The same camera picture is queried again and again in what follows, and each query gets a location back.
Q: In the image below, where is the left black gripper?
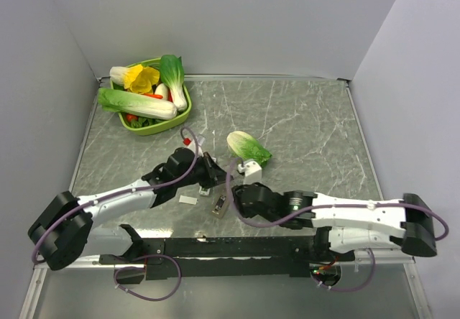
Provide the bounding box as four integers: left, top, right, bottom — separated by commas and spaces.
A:
175, 151, 233, 189

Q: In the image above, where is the long white remote control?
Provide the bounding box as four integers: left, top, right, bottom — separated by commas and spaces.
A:
198, 187, 211, 197

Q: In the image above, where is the white universal AC remote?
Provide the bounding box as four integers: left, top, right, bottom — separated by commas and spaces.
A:
211, 192, 229, 219

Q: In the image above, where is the white battery cover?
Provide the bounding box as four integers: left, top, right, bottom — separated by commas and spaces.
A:
179, 195, 198, 205

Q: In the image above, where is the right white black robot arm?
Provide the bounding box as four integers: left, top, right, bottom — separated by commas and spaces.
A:
228, 182, 437, 260

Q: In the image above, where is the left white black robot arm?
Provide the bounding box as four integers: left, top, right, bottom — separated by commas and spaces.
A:
27, 147, 226, 271

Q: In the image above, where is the green napa cabbage half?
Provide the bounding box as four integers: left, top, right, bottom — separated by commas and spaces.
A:
226, 131, 272, 168

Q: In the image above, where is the green plastic basket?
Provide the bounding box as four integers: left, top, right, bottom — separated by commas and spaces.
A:
109, 57, 192, 136

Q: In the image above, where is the red chili pepper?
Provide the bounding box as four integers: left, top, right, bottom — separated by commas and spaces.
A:
143, 93, 163, 100

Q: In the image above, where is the white radish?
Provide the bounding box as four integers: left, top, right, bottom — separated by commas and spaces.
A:
154, 83, 169, 101

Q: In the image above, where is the green white bok choy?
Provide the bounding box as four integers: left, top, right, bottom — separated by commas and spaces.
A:
159, 55, 188, 111

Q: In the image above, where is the yellow leafed cabbage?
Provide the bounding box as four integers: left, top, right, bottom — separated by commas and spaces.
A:
109, 64, 160, 94

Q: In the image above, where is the long green white cabbage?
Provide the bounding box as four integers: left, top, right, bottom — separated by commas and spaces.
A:
98, 88, 178, 120

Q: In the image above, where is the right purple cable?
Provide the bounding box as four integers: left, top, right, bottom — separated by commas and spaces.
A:
225, 157, 449, 293

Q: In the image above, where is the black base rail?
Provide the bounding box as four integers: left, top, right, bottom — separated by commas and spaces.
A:
100, 236, 355, 280

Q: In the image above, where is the aluminium frame rail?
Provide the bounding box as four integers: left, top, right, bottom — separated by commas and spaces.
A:
354, 249, 415, 264

